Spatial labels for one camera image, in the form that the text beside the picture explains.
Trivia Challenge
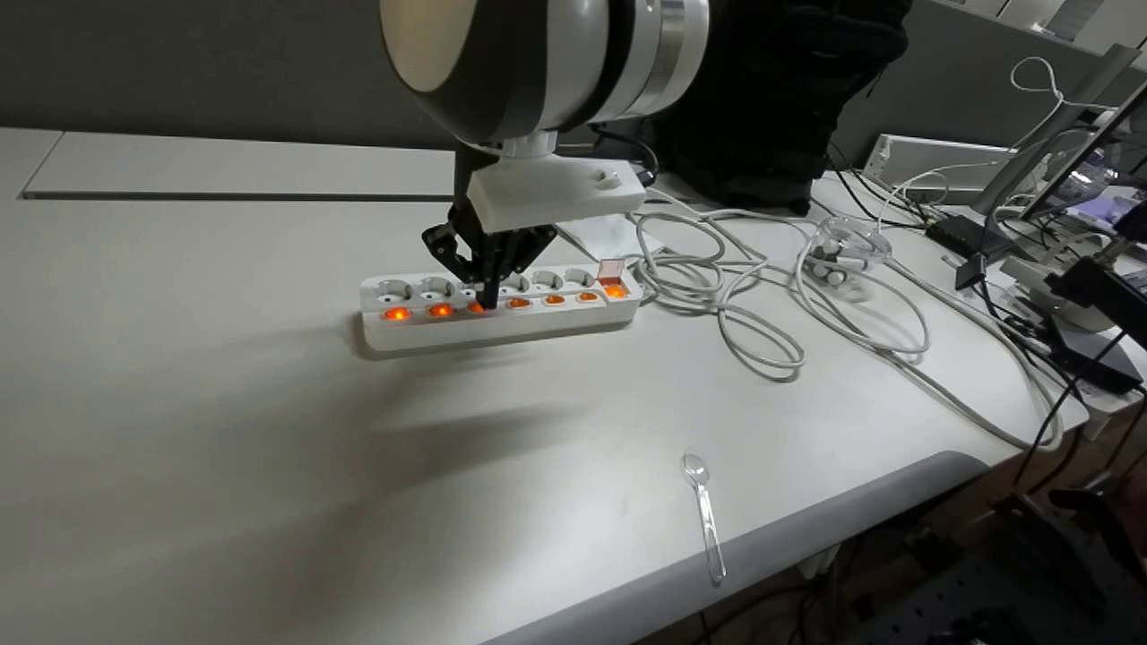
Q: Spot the white paper tag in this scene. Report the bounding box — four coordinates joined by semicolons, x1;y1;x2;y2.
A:
556;210;639;260

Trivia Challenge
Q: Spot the white flat box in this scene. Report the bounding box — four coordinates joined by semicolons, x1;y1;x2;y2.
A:
859;129;1020;204

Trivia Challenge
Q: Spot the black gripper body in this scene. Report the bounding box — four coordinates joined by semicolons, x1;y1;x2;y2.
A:
445;140;559;260

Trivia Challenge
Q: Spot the black fabric bag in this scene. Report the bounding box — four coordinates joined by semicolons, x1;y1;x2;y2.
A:
649;0;917;215

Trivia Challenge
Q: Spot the black camera stand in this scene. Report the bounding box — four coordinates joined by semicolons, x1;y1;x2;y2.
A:
930;46;1147;398

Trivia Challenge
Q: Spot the clear plastic spoon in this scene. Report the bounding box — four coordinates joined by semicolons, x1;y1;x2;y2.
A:
676;451;733;589

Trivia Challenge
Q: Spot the thin white looped cable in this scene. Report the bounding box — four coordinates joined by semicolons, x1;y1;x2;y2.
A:
1009;49;1069;113

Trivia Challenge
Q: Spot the white power strip cable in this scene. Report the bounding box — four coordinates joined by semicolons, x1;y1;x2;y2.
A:
621;194;1069;455

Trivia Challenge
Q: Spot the clear plastic wrapper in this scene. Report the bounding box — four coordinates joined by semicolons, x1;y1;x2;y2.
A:
791;210;896;306

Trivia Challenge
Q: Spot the black cable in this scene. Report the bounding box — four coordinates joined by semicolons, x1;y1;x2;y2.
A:
834;163;1147;493

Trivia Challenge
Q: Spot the white multi-socket power strip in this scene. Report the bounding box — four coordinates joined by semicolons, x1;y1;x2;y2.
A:
356;260;649;358

